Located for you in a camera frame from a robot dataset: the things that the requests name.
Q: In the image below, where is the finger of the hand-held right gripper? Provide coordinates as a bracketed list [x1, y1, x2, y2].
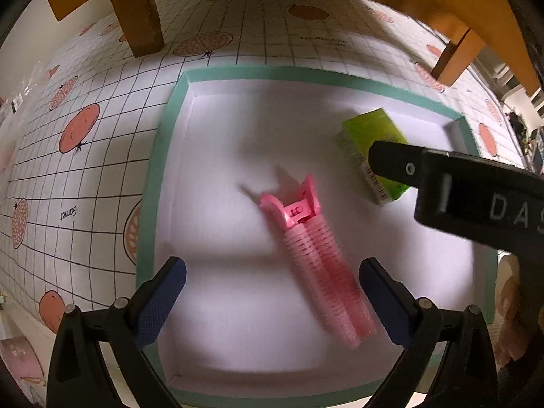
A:
[368, 139, 426, 188]

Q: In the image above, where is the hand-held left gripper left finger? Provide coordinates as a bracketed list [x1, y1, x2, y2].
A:
[47, 256, 188, 408]

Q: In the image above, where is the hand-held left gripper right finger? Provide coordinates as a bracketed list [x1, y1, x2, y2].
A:
[359, 257, 500, 408]

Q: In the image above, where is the green carton box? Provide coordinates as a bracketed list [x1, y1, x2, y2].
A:
[336, 108, 411, 207]

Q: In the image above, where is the pink hair roller clip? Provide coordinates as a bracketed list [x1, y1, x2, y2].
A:
[260, 173, 378, 350]

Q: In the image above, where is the white tray with green rim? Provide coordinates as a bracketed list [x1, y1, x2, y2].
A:
[135, 66, 499, 407]

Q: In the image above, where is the wooden drawer cabinet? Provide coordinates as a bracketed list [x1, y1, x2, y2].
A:
[45, 0, 541, 94]

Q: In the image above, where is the person's right hand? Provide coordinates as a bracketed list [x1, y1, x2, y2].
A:
[495, 254, 544, 367]

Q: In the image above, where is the white organiser shelf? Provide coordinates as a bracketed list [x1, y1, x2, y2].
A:
[493, 65, 544, 116]

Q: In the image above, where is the orange print grid tablecloth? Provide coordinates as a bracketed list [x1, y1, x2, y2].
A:
[0, 0, 531, 408]

